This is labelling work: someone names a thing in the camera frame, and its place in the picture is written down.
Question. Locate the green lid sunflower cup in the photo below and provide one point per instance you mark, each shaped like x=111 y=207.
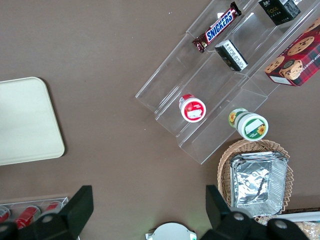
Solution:
x=252 y=126

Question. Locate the aluminium foil tray stack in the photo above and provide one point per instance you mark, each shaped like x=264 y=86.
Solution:
x=257 y=185

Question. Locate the light wicker basket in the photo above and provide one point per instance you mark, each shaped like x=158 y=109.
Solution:
x=225 y=160

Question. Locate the red lid cup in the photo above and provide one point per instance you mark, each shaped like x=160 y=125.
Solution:
x=193 y=110

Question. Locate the clear acrylic step display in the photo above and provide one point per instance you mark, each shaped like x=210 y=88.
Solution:
x=162 y=82

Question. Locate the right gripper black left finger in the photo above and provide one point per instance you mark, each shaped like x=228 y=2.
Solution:
x=75 y=207

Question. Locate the cream plastic tray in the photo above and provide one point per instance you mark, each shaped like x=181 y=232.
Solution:
x=25 y=120

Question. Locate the red cola bottle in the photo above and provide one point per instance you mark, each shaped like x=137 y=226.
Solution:
x=26 y=216
x=53 y=206
x=3 y=213

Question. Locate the Snickers bar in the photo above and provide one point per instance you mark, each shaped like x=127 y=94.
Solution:
x=218 y=27

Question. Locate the red tartan cookie box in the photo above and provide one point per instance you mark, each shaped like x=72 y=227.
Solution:
x=297 y=55

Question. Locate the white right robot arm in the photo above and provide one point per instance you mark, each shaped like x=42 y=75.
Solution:
x=172 y=232

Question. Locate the large clear snack bag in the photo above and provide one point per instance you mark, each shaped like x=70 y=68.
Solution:
x=311 y=231

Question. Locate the clear acrylic bottle rack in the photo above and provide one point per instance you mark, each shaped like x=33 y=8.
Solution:
x=15 y=203

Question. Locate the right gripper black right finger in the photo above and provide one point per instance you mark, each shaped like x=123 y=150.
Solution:
x=216 y=207

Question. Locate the white snack bin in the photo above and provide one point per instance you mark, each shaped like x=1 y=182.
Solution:
x=307 y=217

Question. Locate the small black box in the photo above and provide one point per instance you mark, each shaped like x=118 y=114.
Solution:
x=231 y=56
x=277 y=12

